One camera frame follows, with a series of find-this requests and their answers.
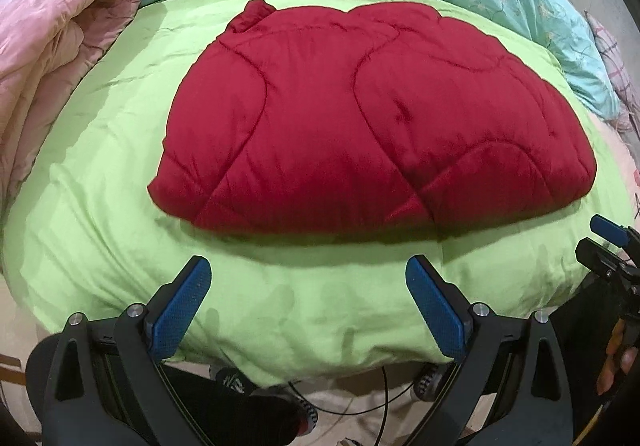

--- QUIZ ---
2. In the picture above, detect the plaid pink cloth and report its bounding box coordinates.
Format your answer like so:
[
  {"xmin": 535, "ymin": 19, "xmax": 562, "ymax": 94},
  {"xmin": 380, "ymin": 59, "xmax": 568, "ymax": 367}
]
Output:
[{"xmin": 585, "ymin": 11, "xmax": 640, "ymax": 133}]

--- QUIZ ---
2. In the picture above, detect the person's right hand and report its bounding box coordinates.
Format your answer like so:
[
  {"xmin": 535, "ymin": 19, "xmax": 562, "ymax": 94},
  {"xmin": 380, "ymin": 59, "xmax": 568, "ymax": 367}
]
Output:
[{"xmin": 597, "ymin": 315, "xmax": 640, "ymax": 397}]

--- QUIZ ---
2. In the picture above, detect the red quilted jacket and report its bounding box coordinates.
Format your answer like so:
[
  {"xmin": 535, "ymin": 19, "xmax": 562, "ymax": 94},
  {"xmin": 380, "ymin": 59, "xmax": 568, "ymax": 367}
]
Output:
[{"xmin": 147, "ymin": 0, "xmax": 598, "ymax": 244}]

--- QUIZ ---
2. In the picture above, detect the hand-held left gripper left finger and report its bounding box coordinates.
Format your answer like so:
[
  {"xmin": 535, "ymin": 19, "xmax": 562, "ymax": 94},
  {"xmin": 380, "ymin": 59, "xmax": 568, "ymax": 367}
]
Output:
[{"xmin": 42, "ymin": 255, "xmax": 213, "ymax": 446}]

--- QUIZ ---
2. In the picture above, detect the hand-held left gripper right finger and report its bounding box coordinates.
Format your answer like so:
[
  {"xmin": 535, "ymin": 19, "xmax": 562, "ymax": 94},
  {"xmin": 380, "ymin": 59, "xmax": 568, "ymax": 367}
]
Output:
[{"xmin": 405, "ymin": 254, "xmax": 576, "ymax": 446}]

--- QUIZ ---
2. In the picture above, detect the pink quilt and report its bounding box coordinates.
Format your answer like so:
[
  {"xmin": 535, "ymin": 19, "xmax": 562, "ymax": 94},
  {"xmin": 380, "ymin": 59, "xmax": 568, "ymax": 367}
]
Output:
[{"xmin": 0, "ymin": 0, "xmax": 143, "ymax": 209}]

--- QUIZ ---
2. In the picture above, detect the light green blanket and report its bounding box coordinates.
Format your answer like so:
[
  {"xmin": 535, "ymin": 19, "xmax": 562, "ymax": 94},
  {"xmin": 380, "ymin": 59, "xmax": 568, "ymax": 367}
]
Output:
[{"xmin": 5, "ymin": 0, "xmax": 636, "ymax": 387}]

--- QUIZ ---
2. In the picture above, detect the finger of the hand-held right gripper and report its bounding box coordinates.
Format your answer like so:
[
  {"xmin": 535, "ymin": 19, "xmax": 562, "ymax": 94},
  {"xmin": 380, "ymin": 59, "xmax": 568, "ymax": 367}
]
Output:
[
  {"xmin": 590, "ymin": 215, "xmax": 632, "ymax": 248},
  {"xmin": 575, "ymin": 237, "xmax": 632, "ymax": 284}
]

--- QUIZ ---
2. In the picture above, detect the person's black shoe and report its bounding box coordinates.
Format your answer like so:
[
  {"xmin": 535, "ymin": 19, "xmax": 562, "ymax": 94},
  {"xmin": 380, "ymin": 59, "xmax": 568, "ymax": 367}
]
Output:
[
  {"xmin": 165, "ymin": 365, "xmax": 319, "ymax": 446},
  {"xmin": 413, "ymin": 362, "xmax": 447, "ymax": 403}
]

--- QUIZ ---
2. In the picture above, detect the peach bed sheet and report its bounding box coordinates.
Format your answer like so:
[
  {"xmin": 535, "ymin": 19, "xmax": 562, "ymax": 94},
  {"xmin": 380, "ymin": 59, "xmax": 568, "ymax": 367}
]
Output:
[{"xmin": 590, "ymin": 111, "xmax": 640, "ymax": 227}]

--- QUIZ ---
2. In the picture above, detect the thin black cable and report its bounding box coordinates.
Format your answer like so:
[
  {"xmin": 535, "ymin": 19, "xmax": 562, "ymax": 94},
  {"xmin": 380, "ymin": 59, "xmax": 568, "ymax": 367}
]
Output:
[{"xmin": 280, "ymin": 366, "xmax": 392, "ymax": 446}]

